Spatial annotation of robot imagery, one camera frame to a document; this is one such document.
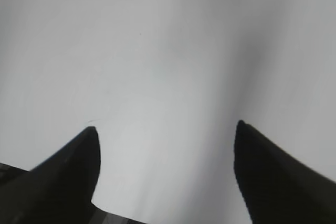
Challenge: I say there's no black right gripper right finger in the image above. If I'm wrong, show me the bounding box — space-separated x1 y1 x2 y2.
234 120 335 224

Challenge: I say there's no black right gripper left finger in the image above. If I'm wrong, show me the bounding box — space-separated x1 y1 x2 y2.
0 126 101 224

